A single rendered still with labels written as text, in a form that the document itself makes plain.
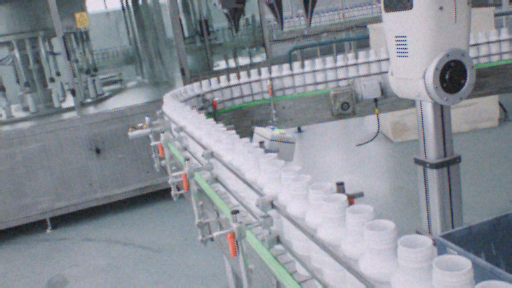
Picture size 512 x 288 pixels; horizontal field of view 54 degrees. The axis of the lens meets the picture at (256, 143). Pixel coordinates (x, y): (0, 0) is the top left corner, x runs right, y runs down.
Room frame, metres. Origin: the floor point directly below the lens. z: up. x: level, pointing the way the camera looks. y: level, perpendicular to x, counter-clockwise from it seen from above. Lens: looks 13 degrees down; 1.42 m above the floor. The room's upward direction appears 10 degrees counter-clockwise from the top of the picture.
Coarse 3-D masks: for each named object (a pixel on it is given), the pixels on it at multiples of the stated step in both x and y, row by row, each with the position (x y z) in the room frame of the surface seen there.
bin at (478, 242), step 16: (480, 224) 0.96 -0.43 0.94; (496, 224) 0.98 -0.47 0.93; (448, 240) 0.94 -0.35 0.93; (464, 240) 0.95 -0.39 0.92; (480, 240) 0.96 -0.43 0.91; (496, 240) 0.97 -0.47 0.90; (464, 256) 0.85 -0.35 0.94; (480, 256) 0.96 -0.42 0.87; (496, 256) 0.97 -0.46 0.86; (480, 272) 0.82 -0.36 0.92; (496, 272) 0.78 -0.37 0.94
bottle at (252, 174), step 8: (248, 152) 1.02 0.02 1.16; (256, 152) 1.03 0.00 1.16; (248, 160) 1.01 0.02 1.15; (256, 160) 1.00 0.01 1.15; (248, 168) 1.01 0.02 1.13; (256, 168) 1.00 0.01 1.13; (248, 176) 1.00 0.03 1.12; (256, 176) 0.99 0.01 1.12; (256, 184) 0.99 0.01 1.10; (248, 192) 1.01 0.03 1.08; (256, 208) 0.99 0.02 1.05
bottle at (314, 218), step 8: (320, 184) 0.75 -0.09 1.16; (328, 184) 0.74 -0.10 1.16; (312, 192) 0.72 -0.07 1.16; (320, 192) 0.72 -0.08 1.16; (328, 192) 0.72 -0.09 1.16; (312, 200) 0.73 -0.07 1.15; (320, 200) 0.72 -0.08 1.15; (312, 208) 0.73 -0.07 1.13; (320, 208) 0.72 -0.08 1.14; (312, 216) 0.72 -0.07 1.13; (320, 216) 0.71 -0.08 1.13; (312, 224) 0.71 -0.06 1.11; (320, 224) 0.71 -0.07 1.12; (312, 232) 0.72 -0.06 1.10; (312, 248) 0.72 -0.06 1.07; (312, 256) 0.72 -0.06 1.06; (312, 264) 0.73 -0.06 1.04; (320, 264) 0.71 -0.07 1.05; (320, 272) 0.71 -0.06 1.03
